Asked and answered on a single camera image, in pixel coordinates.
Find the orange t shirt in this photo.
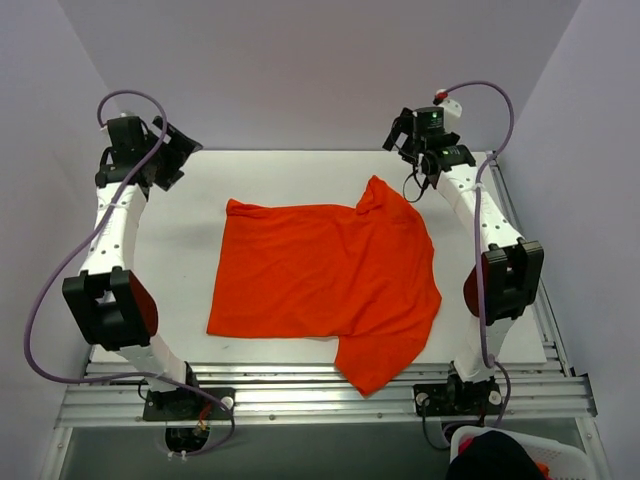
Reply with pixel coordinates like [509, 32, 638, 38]
[206, 177, 442, 396]

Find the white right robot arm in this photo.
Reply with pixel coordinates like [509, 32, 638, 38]
[383, 102, 544, 413]

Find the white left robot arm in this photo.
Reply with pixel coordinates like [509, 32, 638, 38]
[62, 116, 202, 419]

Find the black garment in basket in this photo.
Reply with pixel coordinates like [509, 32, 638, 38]
[445, 430, 545, 480]

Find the white laundry basket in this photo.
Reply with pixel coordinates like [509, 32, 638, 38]
[445, 426, 596, 479]

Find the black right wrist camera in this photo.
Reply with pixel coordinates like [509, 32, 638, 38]
[414, 106, 446, 137]

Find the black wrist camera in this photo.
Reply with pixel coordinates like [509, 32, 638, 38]
[414, 106, 446, 137]
[106, 116, 145, 150]

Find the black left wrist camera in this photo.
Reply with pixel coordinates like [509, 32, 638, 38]
[106, 116, 145, 150]

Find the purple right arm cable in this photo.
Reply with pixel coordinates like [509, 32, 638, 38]
[433, 81, 516, 436]

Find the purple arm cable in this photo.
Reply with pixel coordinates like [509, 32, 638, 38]
[22, 89, 236, 457]
[433, 81, 516, 436]

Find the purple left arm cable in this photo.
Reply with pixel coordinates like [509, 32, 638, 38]
[22, 89, 236, 457]

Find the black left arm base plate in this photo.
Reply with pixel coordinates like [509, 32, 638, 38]
[142, 389, 229, 422]

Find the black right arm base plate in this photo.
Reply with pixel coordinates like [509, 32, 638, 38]
[412, 373, 504, 417]

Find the aluminium rail frame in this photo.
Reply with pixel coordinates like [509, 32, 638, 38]
[41, 150, 612, 479]

